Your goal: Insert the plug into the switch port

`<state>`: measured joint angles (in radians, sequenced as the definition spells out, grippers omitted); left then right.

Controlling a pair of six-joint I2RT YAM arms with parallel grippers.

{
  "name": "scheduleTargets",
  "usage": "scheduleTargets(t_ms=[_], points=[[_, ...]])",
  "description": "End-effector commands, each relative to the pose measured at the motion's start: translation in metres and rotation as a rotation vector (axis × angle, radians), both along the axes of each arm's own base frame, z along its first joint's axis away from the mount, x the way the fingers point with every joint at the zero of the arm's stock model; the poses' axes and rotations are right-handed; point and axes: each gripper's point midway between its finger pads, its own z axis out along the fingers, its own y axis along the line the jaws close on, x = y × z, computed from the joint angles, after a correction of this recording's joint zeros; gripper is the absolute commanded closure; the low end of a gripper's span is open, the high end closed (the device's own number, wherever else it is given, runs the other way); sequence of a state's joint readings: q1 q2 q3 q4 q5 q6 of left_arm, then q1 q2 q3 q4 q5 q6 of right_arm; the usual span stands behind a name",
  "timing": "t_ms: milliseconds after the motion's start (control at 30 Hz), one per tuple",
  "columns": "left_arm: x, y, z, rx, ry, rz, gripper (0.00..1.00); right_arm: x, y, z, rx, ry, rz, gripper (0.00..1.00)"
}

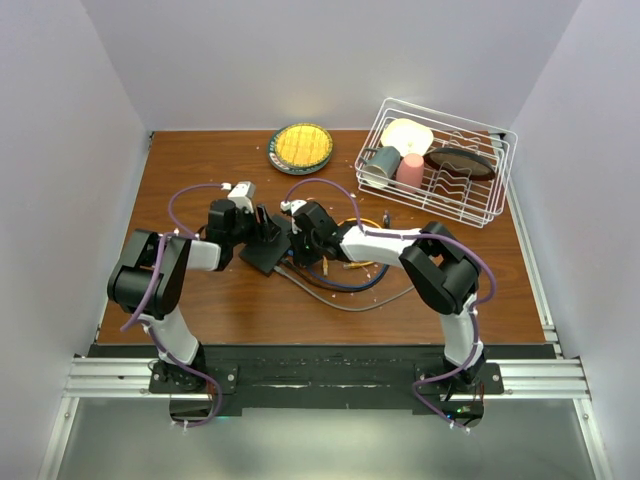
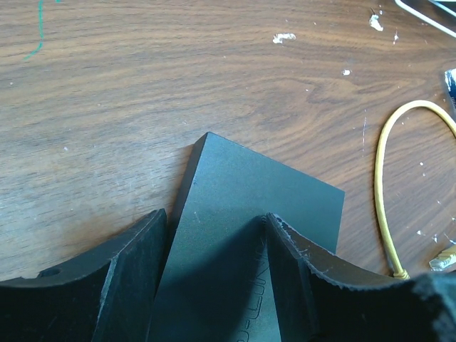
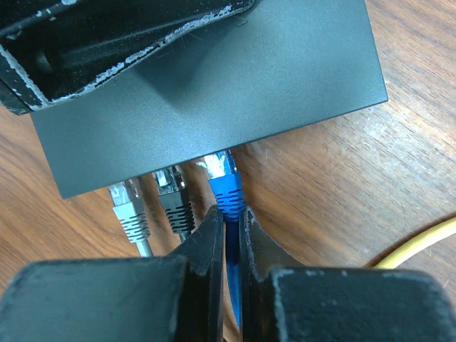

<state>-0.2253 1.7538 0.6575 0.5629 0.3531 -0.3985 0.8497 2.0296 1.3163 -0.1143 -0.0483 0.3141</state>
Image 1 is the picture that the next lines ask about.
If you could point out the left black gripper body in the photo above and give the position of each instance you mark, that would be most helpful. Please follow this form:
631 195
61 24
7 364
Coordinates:
248 229

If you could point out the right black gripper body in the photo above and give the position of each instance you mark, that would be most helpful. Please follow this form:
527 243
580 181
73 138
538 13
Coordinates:
305 248

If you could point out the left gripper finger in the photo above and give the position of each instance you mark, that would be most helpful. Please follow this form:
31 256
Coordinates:
261 214
270 231

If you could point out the black network switch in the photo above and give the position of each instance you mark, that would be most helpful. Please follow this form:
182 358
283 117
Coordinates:
264 257

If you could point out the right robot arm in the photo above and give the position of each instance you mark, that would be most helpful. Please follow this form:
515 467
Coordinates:
441 270

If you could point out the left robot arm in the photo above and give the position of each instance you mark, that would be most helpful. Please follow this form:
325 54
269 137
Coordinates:
147 281

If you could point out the yellow and green plate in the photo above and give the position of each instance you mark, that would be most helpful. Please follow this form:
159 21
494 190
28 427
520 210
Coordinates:
300 149

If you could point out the grey mug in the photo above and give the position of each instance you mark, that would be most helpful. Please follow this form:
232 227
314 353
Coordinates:
382 162

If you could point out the pink cup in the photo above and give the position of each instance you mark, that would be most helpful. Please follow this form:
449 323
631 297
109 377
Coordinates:
410 173

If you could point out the white bowl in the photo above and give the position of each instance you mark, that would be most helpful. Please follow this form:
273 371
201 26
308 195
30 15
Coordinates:
407 136

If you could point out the brown plate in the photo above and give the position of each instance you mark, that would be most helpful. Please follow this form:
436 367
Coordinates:
461 162

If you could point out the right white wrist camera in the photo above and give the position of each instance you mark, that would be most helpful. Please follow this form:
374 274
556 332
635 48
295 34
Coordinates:
295 210

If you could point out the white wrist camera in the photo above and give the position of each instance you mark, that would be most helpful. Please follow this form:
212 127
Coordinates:
241 194
295 210

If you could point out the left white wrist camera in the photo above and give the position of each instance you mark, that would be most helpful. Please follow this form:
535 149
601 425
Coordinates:
241 194

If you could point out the white wire dish rack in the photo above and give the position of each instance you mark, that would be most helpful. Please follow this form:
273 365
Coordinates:
455 197

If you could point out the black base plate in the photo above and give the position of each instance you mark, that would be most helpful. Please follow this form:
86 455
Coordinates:
379 377

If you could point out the aluminium frame rail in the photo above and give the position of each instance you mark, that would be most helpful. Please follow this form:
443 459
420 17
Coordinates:
115 422

